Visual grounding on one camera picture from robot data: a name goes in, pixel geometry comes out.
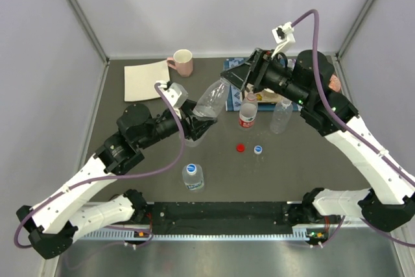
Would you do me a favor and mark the grey slotted cable duct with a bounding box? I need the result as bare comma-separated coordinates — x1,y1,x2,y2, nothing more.
77,223,328,242

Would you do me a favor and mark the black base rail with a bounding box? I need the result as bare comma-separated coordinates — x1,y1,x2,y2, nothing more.
129,189,328,235

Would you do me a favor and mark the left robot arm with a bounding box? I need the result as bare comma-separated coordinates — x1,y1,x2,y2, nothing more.
16,100,217,259

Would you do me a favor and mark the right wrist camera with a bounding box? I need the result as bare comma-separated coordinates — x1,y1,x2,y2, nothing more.
272,22,296,58

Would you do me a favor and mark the white square plate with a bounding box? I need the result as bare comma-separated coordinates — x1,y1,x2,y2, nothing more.
124,60,170,102

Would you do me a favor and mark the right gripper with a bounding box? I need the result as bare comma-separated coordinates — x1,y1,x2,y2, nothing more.
219,49,309,107

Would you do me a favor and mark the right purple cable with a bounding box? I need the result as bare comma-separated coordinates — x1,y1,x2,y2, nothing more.
291,9,415,247

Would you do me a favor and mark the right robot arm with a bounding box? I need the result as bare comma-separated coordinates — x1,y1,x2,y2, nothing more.
220,49,414,232

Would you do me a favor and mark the small blue-cap water bottle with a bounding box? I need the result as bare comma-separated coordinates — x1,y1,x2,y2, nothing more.
182,163,205,191

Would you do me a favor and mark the white-cap red-label bottle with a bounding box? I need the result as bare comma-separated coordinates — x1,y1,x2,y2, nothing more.
193,79,230,118

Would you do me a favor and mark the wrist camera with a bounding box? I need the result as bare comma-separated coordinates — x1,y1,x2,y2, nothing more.
156,80,188,109
272,22,296,58

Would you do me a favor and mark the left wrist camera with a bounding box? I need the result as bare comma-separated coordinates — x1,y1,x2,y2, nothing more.
156,80,188,109

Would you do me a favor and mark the purple cable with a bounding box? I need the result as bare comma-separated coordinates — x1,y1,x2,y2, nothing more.
13,84,186,248
291,9,415,247

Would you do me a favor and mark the blue patterned placemat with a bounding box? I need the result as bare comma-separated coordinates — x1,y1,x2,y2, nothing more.
223,57,302,112

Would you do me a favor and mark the red bottle cap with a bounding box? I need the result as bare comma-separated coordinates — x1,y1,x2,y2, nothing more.
236,143,245,152

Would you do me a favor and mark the floral square plate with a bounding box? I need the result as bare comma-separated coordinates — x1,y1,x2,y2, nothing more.
242,84,283,104

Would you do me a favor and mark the red patterned bowl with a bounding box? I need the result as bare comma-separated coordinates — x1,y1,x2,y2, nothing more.
329,75,341,92

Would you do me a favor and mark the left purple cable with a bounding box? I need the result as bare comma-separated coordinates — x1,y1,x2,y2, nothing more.
13,84,186,248

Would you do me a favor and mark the pink mug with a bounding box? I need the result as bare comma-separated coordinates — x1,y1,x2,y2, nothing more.
167,49,193,77

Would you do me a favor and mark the red-cap red-label bottle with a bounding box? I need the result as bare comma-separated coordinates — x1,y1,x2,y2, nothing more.
239,93,258,130

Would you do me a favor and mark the clear label-free plastic bottle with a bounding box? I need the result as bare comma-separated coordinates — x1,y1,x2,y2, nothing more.
270,98,293,134

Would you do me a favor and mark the blue white bottle cap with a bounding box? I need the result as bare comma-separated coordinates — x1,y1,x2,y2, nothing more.
254,145,263,154

